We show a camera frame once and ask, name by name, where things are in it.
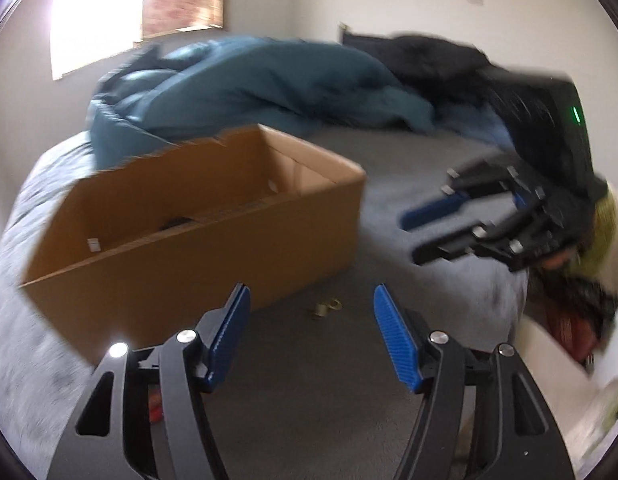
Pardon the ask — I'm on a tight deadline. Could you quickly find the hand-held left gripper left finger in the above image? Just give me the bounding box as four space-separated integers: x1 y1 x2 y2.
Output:
46 282 252 480

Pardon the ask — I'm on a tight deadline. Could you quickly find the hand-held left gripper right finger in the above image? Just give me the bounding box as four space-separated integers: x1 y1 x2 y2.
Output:
373 282 577 480

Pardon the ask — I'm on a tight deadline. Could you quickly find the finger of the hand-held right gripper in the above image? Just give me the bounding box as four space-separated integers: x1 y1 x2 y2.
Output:
411 217 557 268
399 157 545 233

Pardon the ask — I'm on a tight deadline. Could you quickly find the brown cardboard box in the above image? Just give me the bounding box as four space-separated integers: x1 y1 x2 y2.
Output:
20 124 367 366

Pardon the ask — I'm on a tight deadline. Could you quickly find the person's right forearm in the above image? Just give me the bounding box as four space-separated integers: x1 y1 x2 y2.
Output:
582 180 618 293

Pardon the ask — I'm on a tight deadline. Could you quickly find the person's right hand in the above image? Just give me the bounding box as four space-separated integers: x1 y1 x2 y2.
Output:
539 249 590 276

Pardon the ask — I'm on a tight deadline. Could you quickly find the light blue towel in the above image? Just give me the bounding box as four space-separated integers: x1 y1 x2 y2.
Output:
459 110 510 147

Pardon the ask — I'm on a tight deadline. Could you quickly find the bed with grey sheet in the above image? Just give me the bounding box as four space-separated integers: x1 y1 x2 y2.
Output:
0 125 535 480

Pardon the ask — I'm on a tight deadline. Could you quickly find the black jacket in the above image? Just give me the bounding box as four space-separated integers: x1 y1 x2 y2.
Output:
389 32 515 126

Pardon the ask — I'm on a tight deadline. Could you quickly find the dark red patterned clothing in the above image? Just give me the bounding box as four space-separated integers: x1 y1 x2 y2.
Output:
539 270 618 366

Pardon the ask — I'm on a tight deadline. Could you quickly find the teal blue duvet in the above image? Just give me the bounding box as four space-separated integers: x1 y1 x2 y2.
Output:
86 35 435 171

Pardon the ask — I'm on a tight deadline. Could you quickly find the window with metal frame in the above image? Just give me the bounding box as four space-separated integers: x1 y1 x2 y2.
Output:
49 0 227 81

